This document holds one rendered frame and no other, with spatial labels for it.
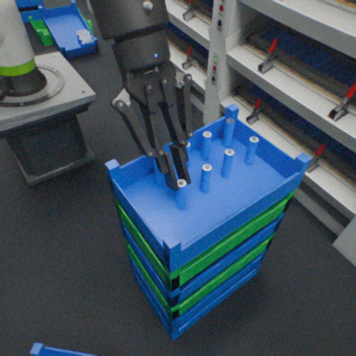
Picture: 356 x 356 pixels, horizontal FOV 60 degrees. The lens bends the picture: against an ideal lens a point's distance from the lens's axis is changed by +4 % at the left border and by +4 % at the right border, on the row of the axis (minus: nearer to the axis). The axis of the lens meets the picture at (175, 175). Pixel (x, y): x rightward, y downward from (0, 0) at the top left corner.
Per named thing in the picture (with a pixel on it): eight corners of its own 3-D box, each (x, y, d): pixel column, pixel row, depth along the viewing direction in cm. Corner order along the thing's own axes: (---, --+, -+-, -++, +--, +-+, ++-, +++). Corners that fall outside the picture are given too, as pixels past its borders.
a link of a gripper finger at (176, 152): (168, 144, 50) (172, 143, 50) (179, 180, 53) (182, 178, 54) (177, 149, 48) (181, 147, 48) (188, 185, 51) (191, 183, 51)
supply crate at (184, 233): (171, 274, 47) (170, 249, 41) (111, 191, 58) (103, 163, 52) (298, 188, 59) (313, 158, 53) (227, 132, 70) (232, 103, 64)
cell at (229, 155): (224, 179, 60) (229, 156, 55) (218, 173, 61) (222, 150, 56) (231, 175, 60) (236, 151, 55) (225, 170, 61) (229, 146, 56)
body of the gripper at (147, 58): (151, 29, 46) (167, 92, 50) (99, 44, 42) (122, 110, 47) (178, 23, 40) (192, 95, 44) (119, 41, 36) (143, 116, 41)
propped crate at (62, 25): (99, 51, 177) (97, 39, 170) (63, 59, 170) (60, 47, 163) (76, 12, 186) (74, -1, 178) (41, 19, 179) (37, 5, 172)
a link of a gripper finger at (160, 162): (161, 143, 47) (144, 151, 46) (169, 172, 49) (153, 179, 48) (156, 142, 48) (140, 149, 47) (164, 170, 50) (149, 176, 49)
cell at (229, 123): (224, 119, 62) (220, 143, 66) (229, 124, 61) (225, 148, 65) (230, 117, 62) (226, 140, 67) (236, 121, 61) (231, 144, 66)
